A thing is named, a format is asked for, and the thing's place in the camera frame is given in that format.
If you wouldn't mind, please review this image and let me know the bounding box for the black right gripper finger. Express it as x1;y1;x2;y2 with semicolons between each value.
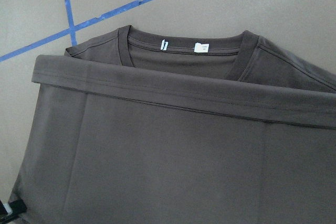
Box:
1;199;27;221

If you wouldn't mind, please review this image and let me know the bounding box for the brown t-shirt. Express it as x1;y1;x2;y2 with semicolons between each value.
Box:
10;26;335;223

